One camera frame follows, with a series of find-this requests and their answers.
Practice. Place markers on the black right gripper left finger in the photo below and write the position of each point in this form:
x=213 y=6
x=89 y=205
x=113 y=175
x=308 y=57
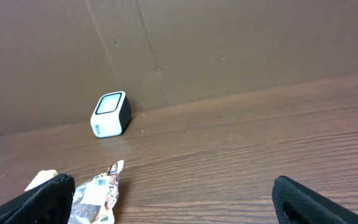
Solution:
x=50 y=202

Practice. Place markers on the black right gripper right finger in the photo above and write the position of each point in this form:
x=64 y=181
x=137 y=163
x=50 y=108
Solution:
x=296 y=204

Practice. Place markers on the beige porridge pouch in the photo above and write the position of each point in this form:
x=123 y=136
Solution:
x=93 y=200

